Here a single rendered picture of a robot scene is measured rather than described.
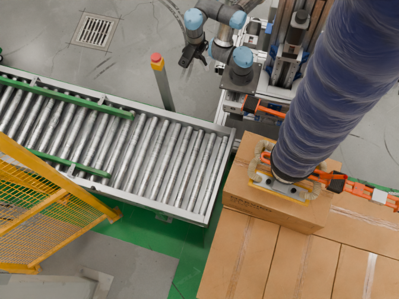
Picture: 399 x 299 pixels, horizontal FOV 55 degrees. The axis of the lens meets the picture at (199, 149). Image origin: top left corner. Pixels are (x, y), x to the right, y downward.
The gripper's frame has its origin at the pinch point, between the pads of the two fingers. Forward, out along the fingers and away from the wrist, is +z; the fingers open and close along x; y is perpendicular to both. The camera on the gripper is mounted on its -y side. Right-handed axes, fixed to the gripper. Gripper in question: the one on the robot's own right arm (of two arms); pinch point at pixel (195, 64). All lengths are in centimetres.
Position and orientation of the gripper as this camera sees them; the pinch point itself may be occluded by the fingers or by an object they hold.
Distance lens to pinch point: 192.2
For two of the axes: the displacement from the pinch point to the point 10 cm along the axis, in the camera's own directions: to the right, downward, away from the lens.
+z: 0.5, 3.2, 9.5
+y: 5.7, -7.9, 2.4
